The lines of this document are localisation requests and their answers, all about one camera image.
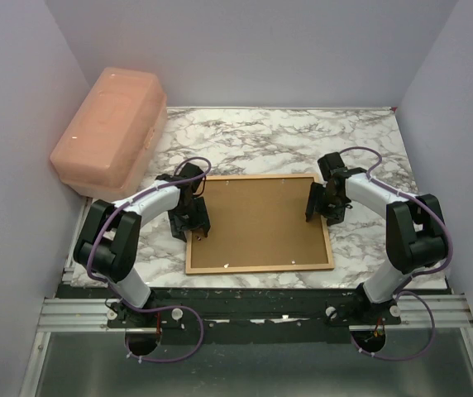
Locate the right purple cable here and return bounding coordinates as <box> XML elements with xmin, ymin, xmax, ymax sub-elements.
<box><xmin>335</xmin><ymin>146</ymin><xmax>455</xmax><ymax>361</ymax></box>

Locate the brown wooden picture frame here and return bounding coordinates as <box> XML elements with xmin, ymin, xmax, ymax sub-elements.
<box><xmin>184</xmin><ymin>173</ymin><xmax>336</xmax><ymax>275</ymax></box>

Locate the black mounting base rail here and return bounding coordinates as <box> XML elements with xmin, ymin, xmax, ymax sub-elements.
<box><xmin>54</xmin><ymin>282</ymin><xmax>403</xmax><ymax>346</ymax></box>

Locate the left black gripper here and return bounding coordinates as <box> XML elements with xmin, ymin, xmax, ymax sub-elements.
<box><xmin>170</xmin><ymin>198</ymin><xmax>209</xmax><ymax>242</ymax></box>

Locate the pink translucent plastic storage box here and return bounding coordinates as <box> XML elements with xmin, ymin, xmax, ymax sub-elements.
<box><xmin>50</xmin><ymin>67</ymin><xmax>167</xmax><ymax>202</ymax></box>

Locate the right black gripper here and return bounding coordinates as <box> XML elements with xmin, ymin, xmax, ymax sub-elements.
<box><xmin>304</xmin><ymin>182</ymin><xmax>345</xmax><ymax>227</ymax></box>

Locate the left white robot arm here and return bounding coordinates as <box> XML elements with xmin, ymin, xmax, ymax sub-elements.
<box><xmin>73</xmin><ymin>156</ymin><xmax>212</xmax><ymax>327</ymax></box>

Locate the brown fibreboard backing board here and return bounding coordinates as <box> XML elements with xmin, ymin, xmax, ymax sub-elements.
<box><xmin>189</xmin><ymin>177</ymin><xmax>331</xmax><ymax>269</ymax></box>

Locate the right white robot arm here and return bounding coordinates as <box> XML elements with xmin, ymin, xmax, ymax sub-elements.
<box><xmin>305</xmin><ymin>151</ymin><xmax>453</xmax><ymax>324</ymax></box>

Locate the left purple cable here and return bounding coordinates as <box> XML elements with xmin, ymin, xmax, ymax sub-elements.
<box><xmin>85</xmin><ymin>156</ymin><xmax>213</xmax><ymax>365</ymax></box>

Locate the purple cable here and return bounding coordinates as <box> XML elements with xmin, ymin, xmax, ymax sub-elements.
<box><xmin>85</xmin><ymin>156</ymin><xmax>213</xmax><ymax>365</ymax></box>
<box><xmin>335</xmin><ymin>146</ymin><xmax>455</xmax><ymax>361</ymax></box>

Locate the aluminium extrusion frame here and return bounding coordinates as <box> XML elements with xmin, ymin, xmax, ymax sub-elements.
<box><xmin>17</xmin><ymin>105</ymin><xmax>473</xmax><ymax>397</ymax></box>

